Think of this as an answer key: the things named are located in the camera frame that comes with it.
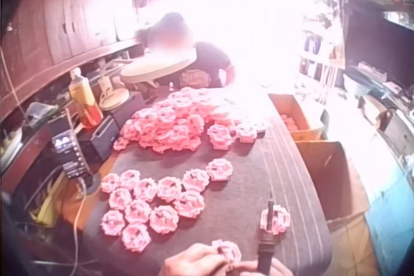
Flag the yellow clutter heap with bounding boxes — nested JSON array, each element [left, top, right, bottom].
[[29, 171, 71, 227]]

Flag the brown wooden wall cabinet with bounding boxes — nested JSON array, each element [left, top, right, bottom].
[[0, 0, 147, 102]]

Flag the large empty cardboard box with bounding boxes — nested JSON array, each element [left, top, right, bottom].
[[294, 140, 370, 226]]

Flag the dark striped table cloth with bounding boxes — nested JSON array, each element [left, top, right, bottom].
[[80, 88, 334, 276]]

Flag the person's left hand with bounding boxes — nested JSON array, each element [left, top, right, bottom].
[[160, 243, 228, 276]]

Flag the dark soldering iron tool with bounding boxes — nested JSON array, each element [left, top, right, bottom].
[[256, 199, 276, 273]]

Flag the dark cluttered shelf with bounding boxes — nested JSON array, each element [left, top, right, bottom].
[[342, 0, 414, 102]]

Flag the person's right hand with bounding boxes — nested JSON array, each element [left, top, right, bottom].
[[237, 257, 287, 276]]

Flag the heap of pink plastic parts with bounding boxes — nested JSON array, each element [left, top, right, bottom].
[[113, 86, 270, 154]]

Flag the white cable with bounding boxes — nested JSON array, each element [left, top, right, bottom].
[[71, 177, 90, 259]]

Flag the rack of small goods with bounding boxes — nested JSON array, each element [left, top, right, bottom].
[[296, 10, 344, 98]]

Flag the white magnifier lamp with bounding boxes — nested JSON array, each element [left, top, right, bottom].
[[120, 46, 199, 87]]

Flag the black box device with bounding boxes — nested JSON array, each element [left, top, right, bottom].
[[78, 115, 121, 164]]

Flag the white round lamp base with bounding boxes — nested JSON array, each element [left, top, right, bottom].
[[98, 62, 131, 111]]

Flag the phone on black stand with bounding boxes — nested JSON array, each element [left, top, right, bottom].
[[50, 126, 102, 196]]

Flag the pink plastic casing piece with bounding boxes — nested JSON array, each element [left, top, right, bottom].
[[211, 239, 244, 273], [259, 204, 290, 235]]

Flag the small cardboard box with parts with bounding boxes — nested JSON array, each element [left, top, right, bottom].
[[267, 92, 325, 142]]

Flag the bottle with orange liquid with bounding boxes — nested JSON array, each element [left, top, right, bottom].
[[68, 67, 104, 129]]

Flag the spread of pink plastic parts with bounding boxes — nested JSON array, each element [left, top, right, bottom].
[[100, 158, 234, 245]]

